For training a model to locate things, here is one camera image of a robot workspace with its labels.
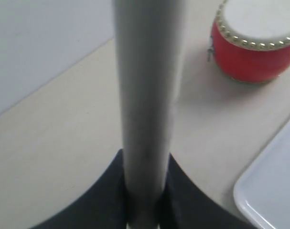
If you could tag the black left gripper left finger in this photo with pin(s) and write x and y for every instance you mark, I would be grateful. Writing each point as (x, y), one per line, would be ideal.
(103, 206)

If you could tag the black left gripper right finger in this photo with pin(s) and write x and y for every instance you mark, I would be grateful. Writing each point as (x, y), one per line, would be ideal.
(184, 206)

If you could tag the white drumstick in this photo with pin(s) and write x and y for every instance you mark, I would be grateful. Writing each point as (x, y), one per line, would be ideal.
(149, 47)

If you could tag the small red drum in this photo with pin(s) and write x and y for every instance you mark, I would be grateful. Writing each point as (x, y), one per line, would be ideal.
(250, 39)

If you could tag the white plastic tray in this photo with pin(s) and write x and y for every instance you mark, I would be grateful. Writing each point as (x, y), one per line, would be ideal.
(262, 193)

